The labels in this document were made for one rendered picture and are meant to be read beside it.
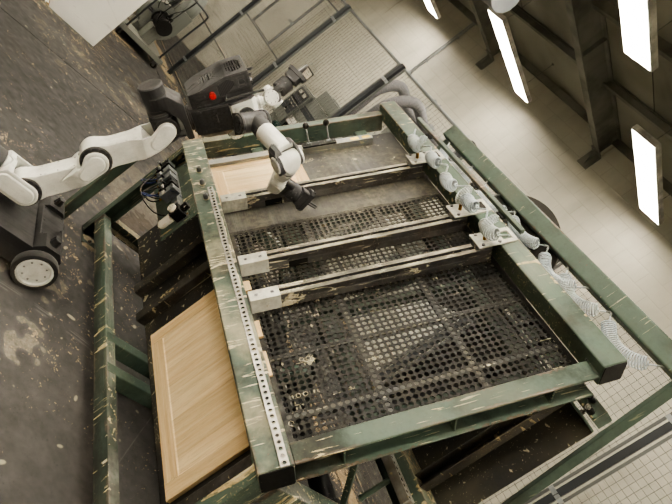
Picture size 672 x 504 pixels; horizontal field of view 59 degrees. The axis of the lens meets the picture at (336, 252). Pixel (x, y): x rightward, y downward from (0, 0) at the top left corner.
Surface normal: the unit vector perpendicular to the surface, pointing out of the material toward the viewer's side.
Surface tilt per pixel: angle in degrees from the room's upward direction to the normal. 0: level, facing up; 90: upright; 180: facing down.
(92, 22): 90
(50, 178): 90
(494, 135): 90
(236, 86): 90
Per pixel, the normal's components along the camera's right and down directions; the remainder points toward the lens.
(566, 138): -0.45, -0.43
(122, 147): 0.29, 0.60
